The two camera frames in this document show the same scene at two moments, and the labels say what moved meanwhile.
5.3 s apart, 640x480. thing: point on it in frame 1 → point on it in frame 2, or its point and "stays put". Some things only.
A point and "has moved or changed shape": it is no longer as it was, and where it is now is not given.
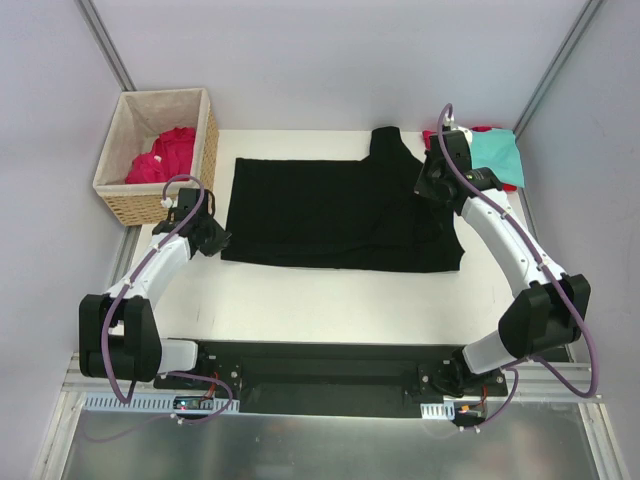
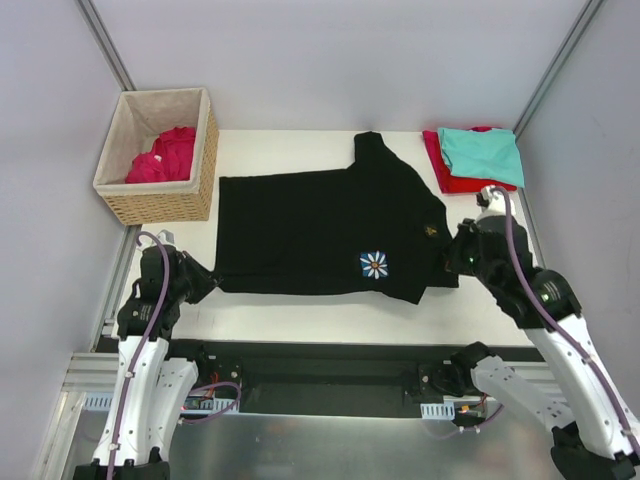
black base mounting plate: (331, 378) stays put
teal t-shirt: (497, 150) stays put
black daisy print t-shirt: (359, 215) has moved or changed shape
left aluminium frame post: (98, 29) stays put
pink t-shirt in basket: (172, 155) stays put
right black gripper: (427, 181) → (460, 248)
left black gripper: (214, 238) → (191, 279)
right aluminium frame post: (579, 27) stays put
